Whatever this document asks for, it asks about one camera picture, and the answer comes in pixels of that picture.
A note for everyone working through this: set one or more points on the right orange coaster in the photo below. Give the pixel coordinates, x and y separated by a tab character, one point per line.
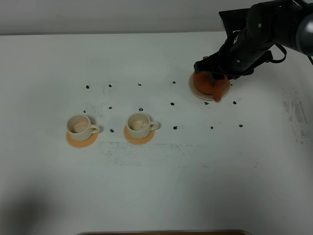
132	140

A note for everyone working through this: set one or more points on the orange coaster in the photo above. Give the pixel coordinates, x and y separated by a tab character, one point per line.
80	143
132	140

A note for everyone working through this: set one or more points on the cream teapot coaster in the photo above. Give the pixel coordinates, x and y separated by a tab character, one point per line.
198	91

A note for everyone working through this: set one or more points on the brown clay teapot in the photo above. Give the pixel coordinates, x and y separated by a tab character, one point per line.
210	85

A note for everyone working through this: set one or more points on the brown tray edge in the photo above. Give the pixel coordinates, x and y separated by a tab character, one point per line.
213	232

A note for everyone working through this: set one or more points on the white teacup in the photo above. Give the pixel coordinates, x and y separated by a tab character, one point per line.
139	125
80	128

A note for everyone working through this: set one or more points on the left orange coaster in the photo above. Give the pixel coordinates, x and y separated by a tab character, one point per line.
80	143

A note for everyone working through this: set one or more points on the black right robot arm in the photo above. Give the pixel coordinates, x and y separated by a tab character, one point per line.
294	26

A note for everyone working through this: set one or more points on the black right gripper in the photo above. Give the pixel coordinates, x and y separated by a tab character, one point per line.
250	43

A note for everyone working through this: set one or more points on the right white teacup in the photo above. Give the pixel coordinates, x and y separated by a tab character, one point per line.
139	125

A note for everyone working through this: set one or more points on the left white teacup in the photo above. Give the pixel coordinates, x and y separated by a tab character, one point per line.
80	128

